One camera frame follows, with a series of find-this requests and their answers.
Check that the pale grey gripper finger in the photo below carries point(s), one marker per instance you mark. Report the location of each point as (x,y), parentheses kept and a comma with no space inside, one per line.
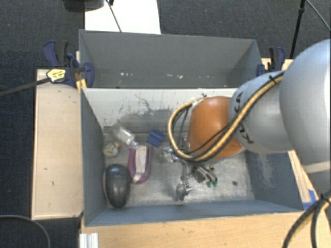
(180,193)
(188,189)

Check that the grey metal bin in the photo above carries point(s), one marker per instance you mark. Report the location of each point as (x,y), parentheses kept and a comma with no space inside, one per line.
(155,190)

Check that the clear glass thing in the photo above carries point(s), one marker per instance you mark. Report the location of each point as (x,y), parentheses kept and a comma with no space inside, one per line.
(166,155)

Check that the purple and white packet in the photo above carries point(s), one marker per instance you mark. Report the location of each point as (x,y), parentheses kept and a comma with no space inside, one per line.
(141,161)

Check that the blue block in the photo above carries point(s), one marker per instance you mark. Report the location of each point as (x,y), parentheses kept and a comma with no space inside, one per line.
(155,137)

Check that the dark grey computer mouse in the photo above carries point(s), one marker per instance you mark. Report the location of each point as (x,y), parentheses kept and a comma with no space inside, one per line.
(118,186)

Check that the clear plastic bottle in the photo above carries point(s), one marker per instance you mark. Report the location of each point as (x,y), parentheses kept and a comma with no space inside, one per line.
(122,136)

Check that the cream round toy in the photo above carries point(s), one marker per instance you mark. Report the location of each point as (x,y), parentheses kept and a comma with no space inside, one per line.
(111,149)

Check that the pale wood board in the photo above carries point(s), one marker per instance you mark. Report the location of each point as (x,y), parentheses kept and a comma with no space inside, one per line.
(57,148)

